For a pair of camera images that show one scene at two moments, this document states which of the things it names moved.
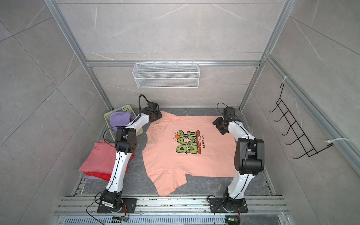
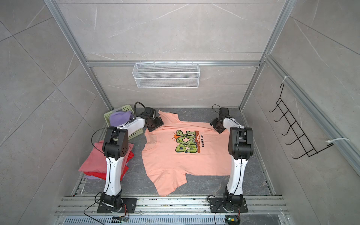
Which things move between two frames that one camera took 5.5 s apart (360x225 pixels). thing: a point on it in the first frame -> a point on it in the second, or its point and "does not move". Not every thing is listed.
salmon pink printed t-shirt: [176, 147] does not move
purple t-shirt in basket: [118, 119] does not move
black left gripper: [160, 115] -> [160, 122]
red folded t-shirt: [104, 176] does not move
